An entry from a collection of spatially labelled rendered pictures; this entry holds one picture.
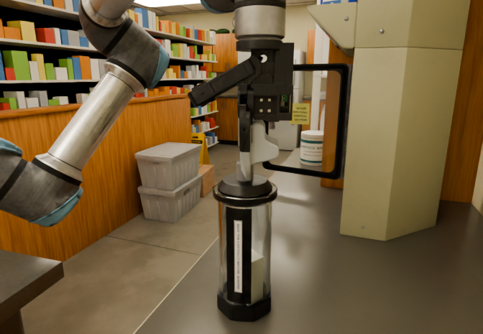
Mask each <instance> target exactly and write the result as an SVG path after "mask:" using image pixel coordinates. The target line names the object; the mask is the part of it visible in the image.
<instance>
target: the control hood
mask: <svg viewBox="0 0 483 334"><path fill-rule="evenodd" d="M306 9H307V12H308V13H309V14H310V15H311V16H312V18H313V19H314V20H315V22H316V23H317V25H318V26H320V28H322V30H324V31H325V32H326V33H327V34H328V35H329V36H330V37H331V38H332V39H333V40H334V41H335V43H336V44H337V45H338V46H339V47H340V48H341V49H342V50H343V51H344V53H345V55H346V56H348V57H353V56H354V49H355V48H354V46H355V37H356V28H357V9H358V4H357V3H356V2H348V3H338V4H319V5H309V6H308V7H306Z"/></svg>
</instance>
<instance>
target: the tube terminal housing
mask: <svg viewBox="0 0 483 334"><path fill-rule="evenodd" d="M470 1H471V0H358V9H357V19H356V37H355V46H354V48H355V49H354V64H353V73H352V82H351V100H350V109H349V127H348V136H347V145H346V164H345V173H344V190H343V200H342V209H341V227H340V234H343V235H348V236H356V237H362V238H370V239H375V240H380V241H387V240H390V239H393V238H397V237H400V236H404V235H407V234H409V233H414V232H416V231H421V230H423V229H426V228H430V227H433V226H436V219H437V214H438V205H439V200H440V195H441V186H442V182H443V173H444V167H445V163H446V154H447V149H448V144H449V135H450V130H451V122H452V117H453V112H454V103H455V98H456V89H457V85H458V79H459V71H460V66H461V57H462V52H463V50H462V49H463V46H464V38H465V33H466V24H467V19H468V14H469V5H470Z"/></svg>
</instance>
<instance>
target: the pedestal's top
mask: <svg viewBox="0 0 483 334"><path fill-rule="evenodd" d="M63 277H64V271H63V263H62V262H61V261H56V260H52V259H45V258H41V257H37V256H30V255H26V254H20V253H16V252H11V251H5V250H1V249H0V324H1V323H2V322H3V321H5V320H6V319H7V318H9V317H11V316H12V315H13V314H14V313H16V312H17V311H18V310H20V309H22V308H23V307H24V306H25V305H27V304H28V303H29V302H31V301H32V300H33V299H35V298H36V297H38V296H39V295H40V294H42V293H43V292H44V291H45V290H47V289H49V288H50V287H51V286H52V285H54V284H55V283H56V282H58V281H59V280H61V279H62V278H63Z"/></svg>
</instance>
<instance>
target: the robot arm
mask: <svg viewBox="0 0 483 334"><path fill-rule="evenodd" d="M135 1H136V0H79V4H78V14H79V19H80V23H81V26H82V28H83V31H84V33H85V35H86V37H87V38H88V40H89V42H90V43H91V44H92V45H93V46H94V47H95V48H96V49H97V50H98V51H99V52H100V53H102V54H103V55H105V56H106V57H107V58H108V59H107V60H106V62H105V63H104V64H103V66H104V69H105V74H104V75H103V77H102V79H100V81H99V82H98V84H97V85H96V87H95V88H94V89H93V90H92V92H91V93H90V95H89V96H88V97H87V99H86V100H85V101H84V103H83V104H82V106H81V107H80V108H79V109H78V111H77V112H76V114H75V115H74V117H73V118H72V119H71V120H70V122H69V123H68V125H67V126H66V127H65V129H64V130H63V132H62V133H61V134H60V136H59V137H58V138H57V140H56V141H55V143H54V144H53V145H52V146H51V148H50V149H49V151H48V152H47V153H45V154H39V155H36V156H35V157H34V159H33V160H32V161H31V162H28V161H27V160H25V159H22V158H21V157H22V154H23V151H22V150H21V149H20V148H19V147H18V146H15V144H13V143H11V142H9V141H7V140H5V139H2V138H0V210H2V211H4V212H7V213H10V214H12V215H15V216H17V217H19V218H22V219H25V220H26V221H28V222H29V223H36V224H37V225H40V226H44V227H51V226H54V225H56V224H58V223H59V222H60V221H61V220H63V219H64V218H65V217H66V216H67V215H68V214H69V213H70V211H71V210H72V209H74V207H75V206H76V204H77V203H78V201H79V199H80V198H81V196H82V194H83V188H81V186H80V184H81V183H82V181H83V177H82V174H81V171H82V170H83V168H84V167H85V165H86V164H87V162H88V161H89V159H90V158H91V157H92V155H93V153H94V152H95V151H96V150H97V148H98V146H99V145H100V143H101V142H102V141H103V140H104V138H105V136H106V135H107V134H108V132H109V130H110V129H111V127H112V126H113V125H114V123H115V122H116V120H117V119H118V118H119V116H120V115H121V113H122V111H123V110H124V109H125V108H126V106H127V104H128V103H129V102H130V100H131V99H132V97H133V96H134V94H135V93H141V92H144V90H145V89H146V88H147V89H152V88H154V87H155V86H156V85H157V84H158V82H159V80H161V78H162V77H163V75H164V74H165V71H166V70H167V67H168V64H169V61H170V55H169V52H168V51H167V50H166V49H165V48H164V47H163V46H162V45H161V44H160V42H159V41H157V40H155V39H154V38H153V37H152V36H151V35H150V34H148V33H147V32H146V31H145V30H144V29H142V28H141V27H140V26H139V25H138V24H137V23H136V22H135V21H134V20H133V19H131V18H130V17H129V16H128V15H127V9H128V8H129V7H130V6H131V5H132V4H133V3H134V2H135ZM200 2H201V4H202V5H203V7H204V8H205V9H207V10H208V11H210V12H212V13H214V14H223V13H230V12H233V11H234V34H235V38H236V39H237V40H238V41H236V51H239V52H250V53H251V56H250V57H249V58H248V59H247V60H245V61H243V62H241V63H239V64H238V65H236V66H234V67H233V68H231V69H229V70H227V71H226V72H224V73H222V74H220V75H218V76H217V77H215V78H213V79H212V80H210V81H208V82H206V81H205V82H202V83H199V84H198V85H197V86H195V87H194V88H192V89H191V90H192V91H191V92H189V93H188V97H189V99H190V101H191V102H192V104H193V106H194V107H197V106H201V107H204V106H208V105H210V104H211V103H212V102H213V101H215V100H216V99H215V98H216V97H217V96H219V95H221V94H222V93H225V92H227V91H228V90H230V89H232V88H233V87H235V86H238V87H239V88H238V101H237V112H238V118H239V147H240V162H241V171H242V172H243V174H244V176H245V178H246V180H249V181H251V165H253V164H257V163H260V162H266V161H270V160H273V159H276V158H277V157H278V155H279V148H278V141H277V140H276V139H275V138H273V137H271V136H269V135H267V134H266V131H265V123H264V121H263V120H266V121H267V122H279V121H292V118H293V61H294V42H282V41H281V40H283V39H284V38H285V14H286V10H285V8H286V0H200ZM261 55H266V56H267V60H266V61H265V62H262V60H263V57H262V56H261ZM253 119H254V120H253Z"/></svg>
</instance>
